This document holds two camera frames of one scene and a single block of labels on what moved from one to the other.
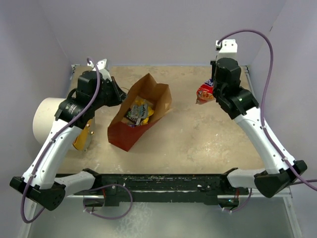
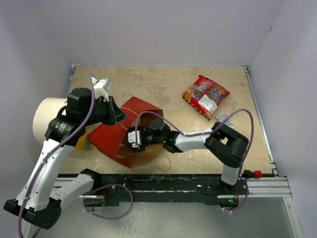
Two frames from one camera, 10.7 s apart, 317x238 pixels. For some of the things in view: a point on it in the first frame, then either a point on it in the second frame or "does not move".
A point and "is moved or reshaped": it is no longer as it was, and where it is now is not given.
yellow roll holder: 84,139 does not move
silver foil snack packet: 140,111 to 222,118
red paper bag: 144,103 to 113,137
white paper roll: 44,115 does not move
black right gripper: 213,64 to 140,148
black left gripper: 119,94 to 115,114
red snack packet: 205,92 is moved or reshaped
